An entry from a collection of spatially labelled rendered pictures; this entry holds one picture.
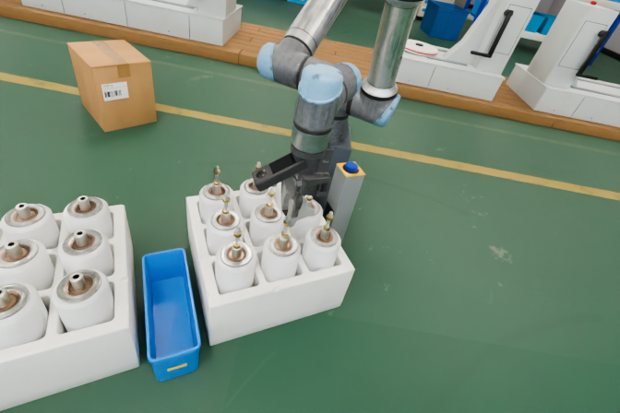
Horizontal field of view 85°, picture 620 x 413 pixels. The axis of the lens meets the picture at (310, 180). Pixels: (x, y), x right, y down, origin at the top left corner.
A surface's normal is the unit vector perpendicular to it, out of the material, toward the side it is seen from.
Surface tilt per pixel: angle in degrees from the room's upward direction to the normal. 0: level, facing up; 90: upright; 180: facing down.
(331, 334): 0
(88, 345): 90
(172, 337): 0
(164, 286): 0
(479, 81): 90
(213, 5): 90
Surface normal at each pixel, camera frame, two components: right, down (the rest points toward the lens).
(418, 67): -0.07, 0.59
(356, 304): 0.18, -0.78
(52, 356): 0.41, 0.61
